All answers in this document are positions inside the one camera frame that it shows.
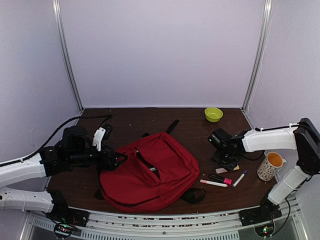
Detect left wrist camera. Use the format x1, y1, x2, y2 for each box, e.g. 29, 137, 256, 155
92, 123, 113, 152

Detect pink black highlighter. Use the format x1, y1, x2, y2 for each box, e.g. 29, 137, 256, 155
208, 173, 232, 185

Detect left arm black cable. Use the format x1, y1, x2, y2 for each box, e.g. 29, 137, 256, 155
19, 114, 113, 161

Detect beige highlighter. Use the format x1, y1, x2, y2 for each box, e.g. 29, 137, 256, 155
215, 165, 240, 174

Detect patterned mug orange inside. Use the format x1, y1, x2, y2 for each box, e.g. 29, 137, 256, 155
257, 151, 287, 182

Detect lime green bowl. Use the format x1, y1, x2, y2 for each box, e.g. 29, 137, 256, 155
204, 107, 224, 123

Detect aluminium frame post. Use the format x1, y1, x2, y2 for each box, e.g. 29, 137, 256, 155
242, 0, 273, 114
52, 0, 84, 112

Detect red backpack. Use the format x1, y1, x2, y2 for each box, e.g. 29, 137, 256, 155
94, 119, 206, 213

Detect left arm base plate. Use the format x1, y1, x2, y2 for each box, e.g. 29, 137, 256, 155
46, 208, 90, 227

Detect front aluminium rail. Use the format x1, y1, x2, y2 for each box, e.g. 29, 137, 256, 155
19, 197, 308, 240

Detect left aluminium frame post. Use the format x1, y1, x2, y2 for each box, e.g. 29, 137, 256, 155
52, 0, 84, 112

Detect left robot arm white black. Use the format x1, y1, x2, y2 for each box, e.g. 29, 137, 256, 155
0, 124, 128, 222

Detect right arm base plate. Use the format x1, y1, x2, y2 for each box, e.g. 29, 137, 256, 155
238, 207, 282, 227

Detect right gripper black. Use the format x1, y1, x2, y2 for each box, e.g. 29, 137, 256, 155
211, 149, 240, 173

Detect right aluminium frame post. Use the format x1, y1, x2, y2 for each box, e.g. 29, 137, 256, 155
242, 0, 273, 114

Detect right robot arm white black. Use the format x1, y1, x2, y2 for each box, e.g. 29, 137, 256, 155
208, 118, 320, 221

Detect purple white marker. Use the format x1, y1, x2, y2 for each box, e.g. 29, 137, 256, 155
231, 169, 248, 189

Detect pink white marker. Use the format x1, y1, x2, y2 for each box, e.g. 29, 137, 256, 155
200, 179, 228, 188

